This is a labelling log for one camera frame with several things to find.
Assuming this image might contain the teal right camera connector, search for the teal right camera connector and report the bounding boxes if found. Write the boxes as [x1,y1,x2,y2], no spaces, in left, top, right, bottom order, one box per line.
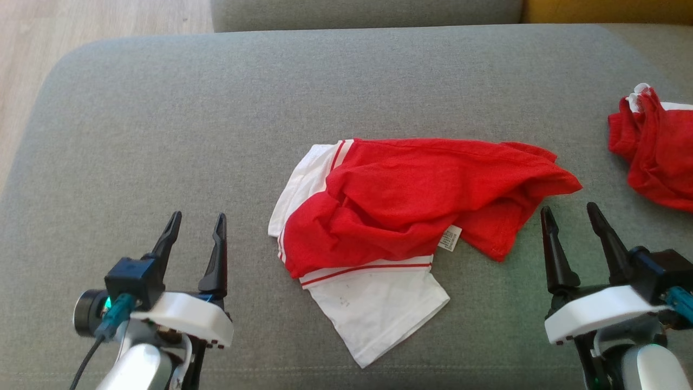
[665,285,693,327]

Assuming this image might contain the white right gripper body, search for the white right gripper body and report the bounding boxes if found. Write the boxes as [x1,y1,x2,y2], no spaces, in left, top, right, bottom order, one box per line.
[544,285,672,346]

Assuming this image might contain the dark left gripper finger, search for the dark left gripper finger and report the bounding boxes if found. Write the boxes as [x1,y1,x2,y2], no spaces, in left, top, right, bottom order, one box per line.
[198,212,228,299]
[152,211,183,262]

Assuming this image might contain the grey sofa seat cushion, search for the grey sofa seat cushion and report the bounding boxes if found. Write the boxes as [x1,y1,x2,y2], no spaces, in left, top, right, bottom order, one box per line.
[0,24,693,390]

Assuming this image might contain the red and white shirt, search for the red and white shirt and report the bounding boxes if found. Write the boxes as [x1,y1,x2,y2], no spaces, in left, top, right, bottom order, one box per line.
[267,138,584,369]

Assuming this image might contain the yellow sofa cushion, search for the yellow sofa cushion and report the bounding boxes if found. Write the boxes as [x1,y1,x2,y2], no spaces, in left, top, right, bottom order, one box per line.
[522,0,693,25]

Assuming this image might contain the teal camera connector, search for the teal camera connector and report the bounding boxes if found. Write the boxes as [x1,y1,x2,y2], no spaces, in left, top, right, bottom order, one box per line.
[96,292,136,340]
[665,285,693,327]

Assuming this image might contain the teal left camera connector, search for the teal left camera connector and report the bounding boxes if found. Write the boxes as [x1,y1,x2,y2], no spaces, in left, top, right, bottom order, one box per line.
[96,292,136,340]

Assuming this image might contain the black left camera cable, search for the black left camera cable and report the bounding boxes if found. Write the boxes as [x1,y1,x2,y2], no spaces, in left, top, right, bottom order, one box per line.
[69,335,107,390]

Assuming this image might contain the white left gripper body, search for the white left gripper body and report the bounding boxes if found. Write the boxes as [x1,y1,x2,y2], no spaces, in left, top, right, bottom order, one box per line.
[130,291,235,349]

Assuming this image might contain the grey sofa back cushion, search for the grey sofa back cushion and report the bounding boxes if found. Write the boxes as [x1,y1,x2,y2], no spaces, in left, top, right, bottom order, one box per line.
[210,0,525,34]

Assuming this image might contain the red shorts with number 23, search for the red shorts with number 23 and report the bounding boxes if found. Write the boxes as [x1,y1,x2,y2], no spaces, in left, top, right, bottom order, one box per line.
[607,83,693,213]

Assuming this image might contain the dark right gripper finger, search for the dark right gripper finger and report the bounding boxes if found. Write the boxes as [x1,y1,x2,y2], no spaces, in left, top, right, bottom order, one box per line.
[586,202,635,287]
[540,206,581,296]

